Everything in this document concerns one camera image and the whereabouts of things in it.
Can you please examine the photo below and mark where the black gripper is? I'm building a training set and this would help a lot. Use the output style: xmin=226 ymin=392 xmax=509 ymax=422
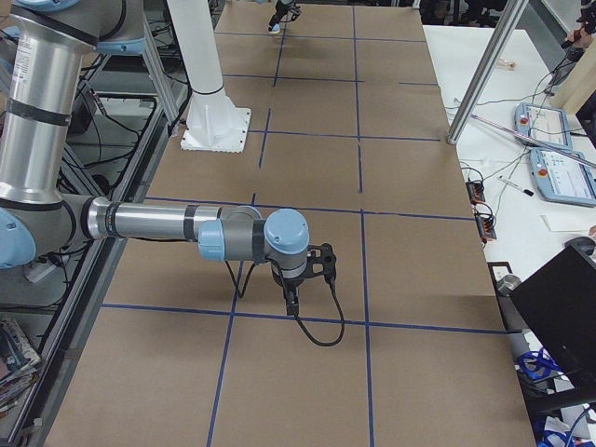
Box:
xmin=272 ymin=260 xmax=315 ymax=317
xmin=270 ymin=0 xmax=301 ymax=26

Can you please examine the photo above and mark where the brown paper table cover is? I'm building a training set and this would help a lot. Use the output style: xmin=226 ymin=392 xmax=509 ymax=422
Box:
xmin=46 ymin=2 xmax=534 ymax=446

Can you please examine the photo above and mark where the black marker pen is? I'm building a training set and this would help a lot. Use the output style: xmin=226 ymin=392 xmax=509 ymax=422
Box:
xmin=497 ymin=176 xmax=535 ymax=196

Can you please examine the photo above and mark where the black monitor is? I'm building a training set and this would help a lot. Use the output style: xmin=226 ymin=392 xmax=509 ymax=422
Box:
xmin=510 ymin=245 xmax=595 ymax=387

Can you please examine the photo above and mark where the stack of books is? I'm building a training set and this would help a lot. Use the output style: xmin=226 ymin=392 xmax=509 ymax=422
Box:
xmin=1 ymin=315 xmax=41 ymax=418

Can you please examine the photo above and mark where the upper teach pendant tablet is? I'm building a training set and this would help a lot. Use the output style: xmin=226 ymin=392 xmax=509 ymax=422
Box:
xmin=515 ymin=102 xmax=573 ymax=150

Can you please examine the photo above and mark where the teach pendant tablet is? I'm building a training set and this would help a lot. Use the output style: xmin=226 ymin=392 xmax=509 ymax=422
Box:
xmin=529 ymin=147 xmax=595 ymax=208
xmin=515 ymin=102 xmax=573 ymax=150

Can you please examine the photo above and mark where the lower teach pendant tablet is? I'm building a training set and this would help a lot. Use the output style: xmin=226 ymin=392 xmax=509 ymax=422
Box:
xmin=529 ymin=147 xmax=595 ymax=208

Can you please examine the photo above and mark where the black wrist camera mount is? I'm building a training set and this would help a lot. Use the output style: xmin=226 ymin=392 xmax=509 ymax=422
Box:
xmin=308 ymin=243 xmax=337 ymax=285

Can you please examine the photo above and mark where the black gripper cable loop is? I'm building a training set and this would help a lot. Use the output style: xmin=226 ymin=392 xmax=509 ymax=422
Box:
xmin=223 ymin=260 xmax=346 ymax=347

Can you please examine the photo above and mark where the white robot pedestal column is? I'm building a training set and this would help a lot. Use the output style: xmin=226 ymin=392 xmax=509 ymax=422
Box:
xmin=167 ymin=0 xmax=251 ymax=153

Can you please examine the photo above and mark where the aluminium frame post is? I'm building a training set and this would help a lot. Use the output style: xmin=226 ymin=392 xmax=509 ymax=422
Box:
xmin=447 ymin=0 xmax=529 ymax=145

